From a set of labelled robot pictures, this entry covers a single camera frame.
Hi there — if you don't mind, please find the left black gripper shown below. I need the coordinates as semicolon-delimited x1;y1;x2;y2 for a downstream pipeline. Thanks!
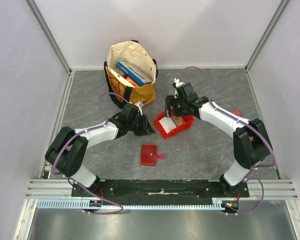
127;113;155;137

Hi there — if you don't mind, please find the red plastic bin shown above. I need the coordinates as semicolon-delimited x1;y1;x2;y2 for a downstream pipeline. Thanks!
154;112;195;139

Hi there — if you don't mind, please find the red leather card holder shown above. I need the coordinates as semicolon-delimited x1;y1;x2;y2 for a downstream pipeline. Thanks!
140;144;167;167

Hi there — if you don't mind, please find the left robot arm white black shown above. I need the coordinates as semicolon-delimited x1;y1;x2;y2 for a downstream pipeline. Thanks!
44;103;155;197

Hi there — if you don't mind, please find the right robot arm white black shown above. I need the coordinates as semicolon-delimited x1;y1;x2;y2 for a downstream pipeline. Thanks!
164;78;275;197

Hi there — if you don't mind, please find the white card stack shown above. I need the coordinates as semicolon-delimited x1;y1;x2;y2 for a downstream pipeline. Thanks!
159;116;177;134

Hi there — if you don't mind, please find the orange card stack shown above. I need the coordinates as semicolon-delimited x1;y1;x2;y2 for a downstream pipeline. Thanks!
171;116;186;127

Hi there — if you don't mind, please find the blue book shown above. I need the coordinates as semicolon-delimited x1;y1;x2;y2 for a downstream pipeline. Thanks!
116;61;145;87

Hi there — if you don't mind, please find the orange book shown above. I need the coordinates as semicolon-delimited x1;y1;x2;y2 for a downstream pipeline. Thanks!
126;77;139;87

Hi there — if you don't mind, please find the yellow canvas tote bag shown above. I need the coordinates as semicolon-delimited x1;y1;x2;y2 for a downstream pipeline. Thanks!
103;40;159;108

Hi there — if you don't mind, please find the red silver long box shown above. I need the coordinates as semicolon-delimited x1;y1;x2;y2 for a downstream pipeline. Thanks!
231;110;243;118

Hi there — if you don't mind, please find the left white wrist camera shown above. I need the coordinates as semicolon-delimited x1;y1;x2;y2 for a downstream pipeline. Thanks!
134;101;144;112

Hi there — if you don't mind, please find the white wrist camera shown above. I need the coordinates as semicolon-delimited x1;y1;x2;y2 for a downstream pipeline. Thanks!
172;77;185;99
134;101;144;112

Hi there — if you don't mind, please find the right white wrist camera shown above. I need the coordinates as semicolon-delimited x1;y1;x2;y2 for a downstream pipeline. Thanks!
172;77;185;99

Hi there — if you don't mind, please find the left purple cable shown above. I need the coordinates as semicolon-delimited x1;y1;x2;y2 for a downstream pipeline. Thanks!
51;92;131;216

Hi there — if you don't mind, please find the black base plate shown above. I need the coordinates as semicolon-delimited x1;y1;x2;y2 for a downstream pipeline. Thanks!
71;178;250;201

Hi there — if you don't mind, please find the slotted cable duct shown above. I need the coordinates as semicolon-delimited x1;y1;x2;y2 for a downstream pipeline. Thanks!
36;199;235;211

